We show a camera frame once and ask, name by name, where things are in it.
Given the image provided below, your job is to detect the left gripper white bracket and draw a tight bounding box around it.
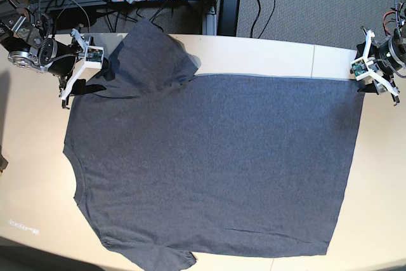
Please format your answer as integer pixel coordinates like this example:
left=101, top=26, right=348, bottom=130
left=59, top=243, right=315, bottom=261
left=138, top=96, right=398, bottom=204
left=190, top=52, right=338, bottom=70
left=353, top=27, right=400, bottom=105

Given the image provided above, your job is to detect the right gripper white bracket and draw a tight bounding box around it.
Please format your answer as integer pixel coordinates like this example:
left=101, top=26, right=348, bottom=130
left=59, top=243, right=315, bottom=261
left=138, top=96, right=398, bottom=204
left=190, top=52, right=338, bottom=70
left=59, top=29, right=118, bottom=108

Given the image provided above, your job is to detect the blue-grey T-shirt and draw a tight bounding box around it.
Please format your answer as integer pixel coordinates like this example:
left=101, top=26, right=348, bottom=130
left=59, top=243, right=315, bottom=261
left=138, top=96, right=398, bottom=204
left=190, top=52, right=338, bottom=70
left=63, top=20, right=364, bottom=270

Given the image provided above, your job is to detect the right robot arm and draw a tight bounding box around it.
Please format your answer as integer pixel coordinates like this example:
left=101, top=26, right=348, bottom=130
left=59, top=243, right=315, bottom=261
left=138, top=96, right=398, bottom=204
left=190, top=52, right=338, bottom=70
left=1, top=0, right=114, bottom=109

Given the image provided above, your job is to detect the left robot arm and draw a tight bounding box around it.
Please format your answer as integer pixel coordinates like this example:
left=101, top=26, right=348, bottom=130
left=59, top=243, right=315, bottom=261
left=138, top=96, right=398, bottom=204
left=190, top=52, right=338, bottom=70
left=350, top=0, right=405, bottom=105

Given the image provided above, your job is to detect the black power adapter brick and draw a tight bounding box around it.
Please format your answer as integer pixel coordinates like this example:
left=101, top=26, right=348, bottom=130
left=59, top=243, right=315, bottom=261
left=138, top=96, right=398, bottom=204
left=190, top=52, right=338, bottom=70
left=217, top=0, right=240, bottom=37

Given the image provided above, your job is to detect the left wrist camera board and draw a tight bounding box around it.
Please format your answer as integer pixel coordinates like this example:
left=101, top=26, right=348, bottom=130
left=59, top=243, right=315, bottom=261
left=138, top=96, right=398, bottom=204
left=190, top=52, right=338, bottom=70
left=350, top=58, right=369, bottom=81

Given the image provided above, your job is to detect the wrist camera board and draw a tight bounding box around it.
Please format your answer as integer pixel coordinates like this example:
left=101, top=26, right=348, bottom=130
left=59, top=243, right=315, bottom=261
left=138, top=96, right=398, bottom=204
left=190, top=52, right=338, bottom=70
left=85, top=46, right=104, bottom=63
left=350, top=58, right=369, bottom=81

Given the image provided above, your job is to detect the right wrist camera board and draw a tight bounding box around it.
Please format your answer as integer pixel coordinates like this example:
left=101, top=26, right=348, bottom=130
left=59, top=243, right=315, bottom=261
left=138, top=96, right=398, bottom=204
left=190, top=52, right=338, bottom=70
left=85, top=46, right=104, bottom=63

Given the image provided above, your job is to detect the aluminium table frame post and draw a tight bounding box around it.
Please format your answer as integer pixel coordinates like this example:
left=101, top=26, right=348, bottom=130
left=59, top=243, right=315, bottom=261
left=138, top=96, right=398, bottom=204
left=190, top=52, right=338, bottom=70
left=201, top=0, right=217, bottom=36

